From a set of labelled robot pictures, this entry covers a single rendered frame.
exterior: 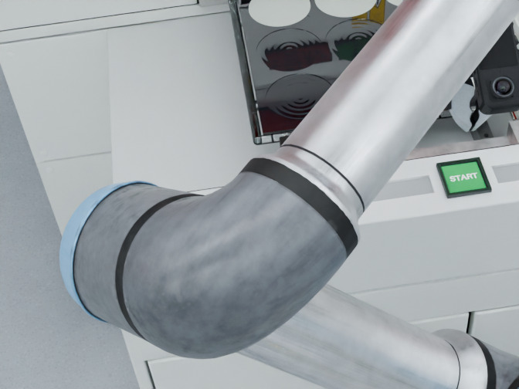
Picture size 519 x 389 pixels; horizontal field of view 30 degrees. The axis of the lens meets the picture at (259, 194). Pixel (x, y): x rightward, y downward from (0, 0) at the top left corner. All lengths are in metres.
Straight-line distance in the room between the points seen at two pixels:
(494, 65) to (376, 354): 0.34
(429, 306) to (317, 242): 0.73
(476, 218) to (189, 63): 0.61
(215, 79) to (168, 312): 0.97
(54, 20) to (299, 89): 0.49
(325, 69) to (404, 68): 0.78
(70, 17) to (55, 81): 0.15
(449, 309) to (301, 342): 0.58
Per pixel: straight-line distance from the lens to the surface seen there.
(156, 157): 1.48
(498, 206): 1.22
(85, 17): 1.71
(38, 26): 1.73
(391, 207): 1.20
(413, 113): 0.69
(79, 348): 2.29
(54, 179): 1.98
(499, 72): 1.02
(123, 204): 0.73
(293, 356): 0.82
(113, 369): 2.24
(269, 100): 1.42
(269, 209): 0.63
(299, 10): 1.58
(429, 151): 1.38
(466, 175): 1.23
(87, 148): 1.92
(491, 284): 1.35
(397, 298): 1.32
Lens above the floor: 1.87
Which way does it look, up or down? 49 degrees down
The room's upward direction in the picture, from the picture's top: 6 degrees counter-clockwise
